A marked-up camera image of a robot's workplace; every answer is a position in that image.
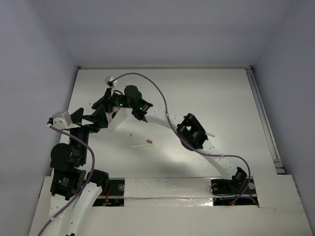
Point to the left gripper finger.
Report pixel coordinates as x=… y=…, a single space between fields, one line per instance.
x=98 y=117
x=77 y=116

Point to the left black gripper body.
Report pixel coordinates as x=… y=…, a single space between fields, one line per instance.
x=92 y=128

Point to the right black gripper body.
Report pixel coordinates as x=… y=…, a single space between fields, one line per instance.
x=115 y=101

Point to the white compartment organizer box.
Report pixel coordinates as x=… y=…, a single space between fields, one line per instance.
x=115 y=118

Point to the white pencil yellow tip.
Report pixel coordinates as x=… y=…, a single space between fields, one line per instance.
x=141 y=145

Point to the white pencil brown eraser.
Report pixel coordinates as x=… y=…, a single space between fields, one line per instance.
x=141 y=138

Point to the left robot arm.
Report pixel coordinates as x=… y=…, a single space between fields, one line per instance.
x=76 y=183

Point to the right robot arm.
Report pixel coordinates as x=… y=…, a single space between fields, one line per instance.
x=189 y=130

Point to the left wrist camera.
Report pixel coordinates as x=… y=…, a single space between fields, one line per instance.
x=62 y=121

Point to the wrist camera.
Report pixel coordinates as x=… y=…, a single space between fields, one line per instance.
x=62 y=121
x=110 y=81

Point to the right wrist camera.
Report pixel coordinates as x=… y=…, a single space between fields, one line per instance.
x=110 y=81

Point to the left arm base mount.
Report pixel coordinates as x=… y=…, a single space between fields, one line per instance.
x=113 y=196

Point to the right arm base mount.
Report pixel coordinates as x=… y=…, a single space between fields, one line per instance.
x=239 y=191

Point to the aluminium rail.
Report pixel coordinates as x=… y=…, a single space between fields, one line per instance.
x=265 y=123

